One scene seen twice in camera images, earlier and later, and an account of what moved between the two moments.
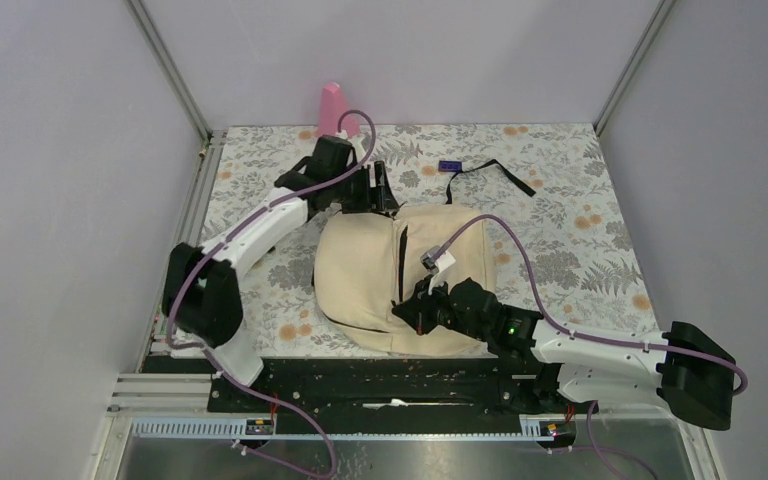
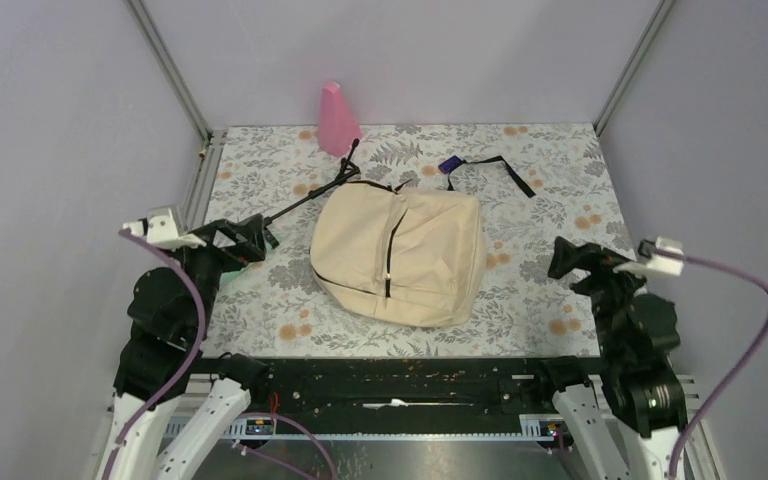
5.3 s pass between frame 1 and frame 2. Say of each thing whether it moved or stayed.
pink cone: stayed
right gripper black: moved
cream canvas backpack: moved
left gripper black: moved
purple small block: stayed
